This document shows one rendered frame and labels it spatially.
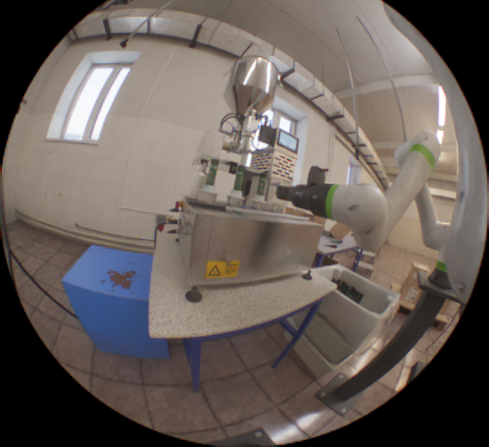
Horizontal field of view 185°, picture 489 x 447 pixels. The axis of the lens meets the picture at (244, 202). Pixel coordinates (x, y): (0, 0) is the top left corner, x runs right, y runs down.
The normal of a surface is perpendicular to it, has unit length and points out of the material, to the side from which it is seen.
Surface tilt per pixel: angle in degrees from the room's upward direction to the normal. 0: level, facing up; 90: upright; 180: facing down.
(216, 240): 90
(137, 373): 0
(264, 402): 0
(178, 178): 90
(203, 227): 90
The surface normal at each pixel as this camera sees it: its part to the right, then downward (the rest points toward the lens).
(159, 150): 0.46, 0.15
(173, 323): 0.20, -0.98
